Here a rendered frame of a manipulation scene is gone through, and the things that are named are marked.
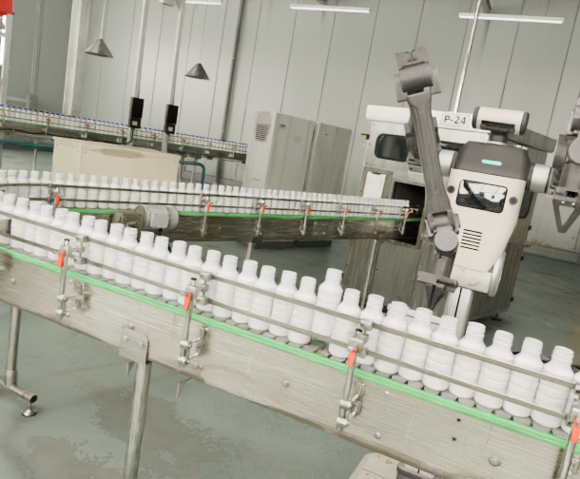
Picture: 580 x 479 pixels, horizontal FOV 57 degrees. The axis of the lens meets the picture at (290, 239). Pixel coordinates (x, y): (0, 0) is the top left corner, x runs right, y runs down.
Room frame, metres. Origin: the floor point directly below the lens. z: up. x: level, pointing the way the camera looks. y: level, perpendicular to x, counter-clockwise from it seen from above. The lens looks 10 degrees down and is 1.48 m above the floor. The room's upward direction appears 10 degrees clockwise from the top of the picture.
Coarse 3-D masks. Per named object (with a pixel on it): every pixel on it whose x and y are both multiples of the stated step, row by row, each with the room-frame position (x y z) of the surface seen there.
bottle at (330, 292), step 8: (328, 272) 1.28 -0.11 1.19; (336, 272) 1.27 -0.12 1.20; (328, 280) 1.28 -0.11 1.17; (336, 280) 1.27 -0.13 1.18; (320, 288) 1.27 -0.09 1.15; (328, 288) 1.26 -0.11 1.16; (336, 288) 1.27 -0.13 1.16; (320, 296) 1.27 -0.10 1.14; (328, 296) 1.26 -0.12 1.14; (336, 296) 1.26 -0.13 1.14; (320, 304) 1.26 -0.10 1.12; (328, 304) 1.26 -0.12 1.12; (336, 304) 1.26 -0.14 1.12; (312, 320) 1.29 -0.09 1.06; (320, 320) 1.26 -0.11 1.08; (328, 320) 1.26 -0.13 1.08; (312, 328) 1.27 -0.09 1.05; (320, 328) 1.26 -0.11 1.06; (328, 328) 1.26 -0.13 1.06; (328, 336) 1.26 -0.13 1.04
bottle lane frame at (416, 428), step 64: (0, 256) 1.69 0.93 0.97; (64, 320) 1.57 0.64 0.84; (128, 320) 1.46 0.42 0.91; (192, 320) 1.38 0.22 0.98; (256, 384) 1.29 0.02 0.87; (320, 384) 1.22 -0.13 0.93; (384, 384) 1.15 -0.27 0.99; (384, 448) 1.14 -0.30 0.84; (448, 448) 1.09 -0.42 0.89; (512, 448) 1.04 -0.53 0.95; (576, 448) 0.99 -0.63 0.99
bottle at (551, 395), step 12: (564, 348) 1.08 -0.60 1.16; (552, 360) 1.07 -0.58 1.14; (564, 360) 1.05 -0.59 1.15; (552, 372) 1.05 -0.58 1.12; (564, 372) 1.05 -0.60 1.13; (540, 384) 1.07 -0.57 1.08; (552, 384) 1.05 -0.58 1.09; (540, 396) 1.06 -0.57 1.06; (552, 396) 1.04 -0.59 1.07; (564, 396) 1.04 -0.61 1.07; (552, 408) 1.04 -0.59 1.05; (564, 408) 1.05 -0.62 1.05; (540, 420) 1.05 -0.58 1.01; (552, 420) 1.04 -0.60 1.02
